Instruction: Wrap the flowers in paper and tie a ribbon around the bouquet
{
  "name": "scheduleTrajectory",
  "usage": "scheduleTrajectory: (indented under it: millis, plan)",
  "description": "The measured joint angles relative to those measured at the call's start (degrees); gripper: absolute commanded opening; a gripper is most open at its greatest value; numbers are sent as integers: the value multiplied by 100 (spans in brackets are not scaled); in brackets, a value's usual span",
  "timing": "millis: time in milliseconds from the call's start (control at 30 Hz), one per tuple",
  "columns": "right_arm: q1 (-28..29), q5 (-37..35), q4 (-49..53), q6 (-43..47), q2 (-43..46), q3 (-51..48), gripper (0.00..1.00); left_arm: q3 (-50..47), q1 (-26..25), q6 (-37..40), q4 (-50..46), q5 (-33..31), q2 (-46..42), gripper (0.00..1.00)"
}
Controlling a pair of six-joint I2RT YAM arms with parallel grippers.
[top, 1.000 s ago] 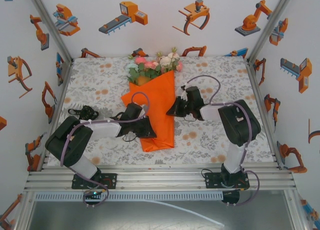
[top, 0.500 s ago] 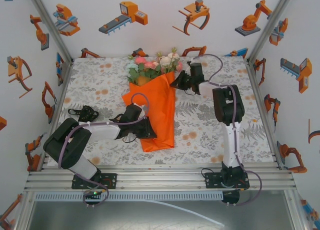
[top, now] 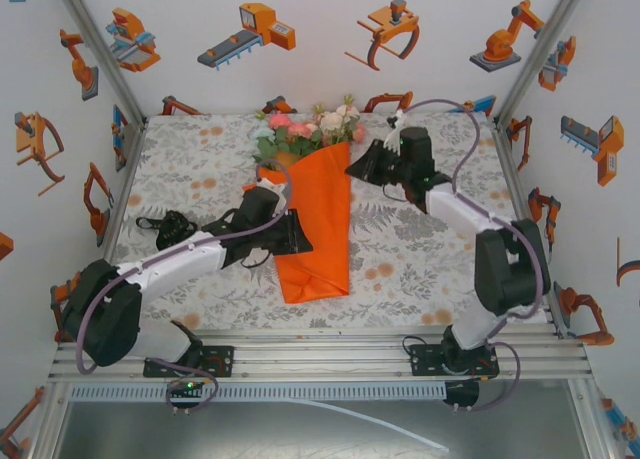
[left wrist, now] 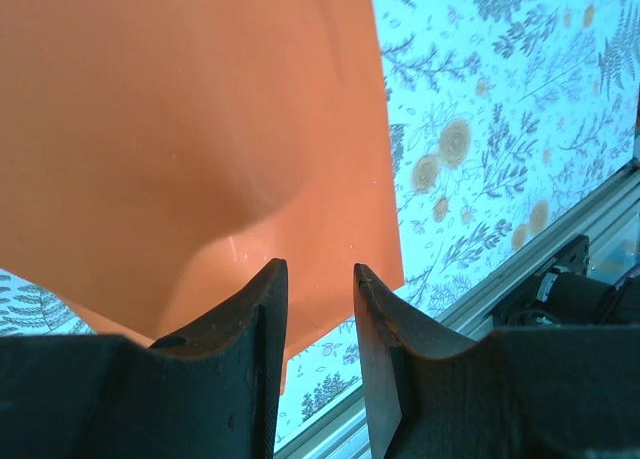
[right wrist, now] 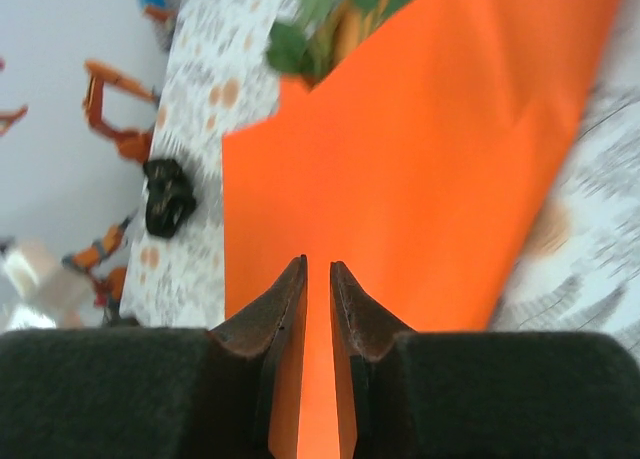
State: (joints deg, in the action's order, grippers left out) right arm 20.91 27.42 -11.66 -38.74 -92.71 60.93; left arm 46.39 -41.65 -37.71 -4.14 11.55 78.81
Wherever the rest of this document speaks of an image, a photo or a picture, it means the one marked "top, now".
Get orange wrapping paper sheet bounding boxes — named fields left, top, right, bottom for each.
left=257, top=140, right=354, bottom=305

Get white fake rose stem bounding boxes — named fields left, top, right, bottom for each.
left=312, top=93, right=362, bottom=148

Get black printed ribbon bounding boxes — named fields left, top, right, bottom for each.
left=135, top=209, right=197, bottom=250

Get light blue fake flower stem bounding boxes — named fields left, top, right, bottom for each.
left=251, top=109, right=281, bottom=173

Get floral patterned tablecloth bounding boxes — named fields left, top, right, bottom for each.
left=102, top=112, right=554, bottom=330

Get small circuit board green light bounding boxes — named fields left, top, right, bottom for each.
left=168, top=377, right=207, bottom=396

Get thin white tube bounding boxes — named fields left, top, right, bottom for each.
left=292, top=397, right=451, bottom=453

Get small black controller box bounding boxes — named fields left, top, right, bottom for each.
left=443, top=380, right=481, bottom=409

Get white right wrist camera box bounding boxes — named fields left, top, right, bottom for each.
left=384, top=109, right=407, bottom=156

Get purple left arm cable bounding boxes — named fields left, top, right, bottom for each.
left=74, top=158, right=296, bottom=416

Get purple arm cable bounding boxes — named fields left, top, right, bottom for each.
left=397, top=97, right=546, bottom=414
left=74, top=158, right=296, bottom=416

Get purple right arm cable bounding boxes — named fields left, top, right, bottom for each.
left=397, top=97, right=546, bottom=414

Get aluminium right side rail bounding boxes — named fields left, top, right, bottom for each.
left=492, top=121, right=569, bottom=340

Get aluminium rail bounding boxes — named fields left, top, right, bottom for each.
left=79, top=118, right=149, bottom=343
left=492, top=121, right=569, bottom=340

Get aluminium base frame rails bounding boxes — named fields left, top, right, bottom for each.
left=47, top=328, right=595, bottom=386

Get aluminium left side rail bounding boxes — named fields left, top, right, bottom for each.
left=79, top=118, right=149, bottom=343

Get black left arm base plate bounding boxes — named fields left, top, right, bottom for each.
left=143, top=346, right=235, bottom=379

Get white slotted cable duct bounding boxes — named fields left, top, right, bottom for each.
left=67, top=382, right=447, bottom=402

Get aluminium right corner post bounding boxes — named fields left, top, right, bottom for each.
left=494, top=0, right=594, bottom=125

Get aluminium corner post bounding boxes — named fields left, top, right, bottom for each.
left=52, top=0, right=147, bottom=125
left=494, top=0, right=594, bottom=125

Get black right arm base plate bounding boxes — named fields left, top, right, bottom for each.
left=409, top=343, right=501, bottom=379

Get aluminium left corner post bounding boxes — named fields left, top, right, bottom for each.
left=52, top=0, right=147, bottom=125

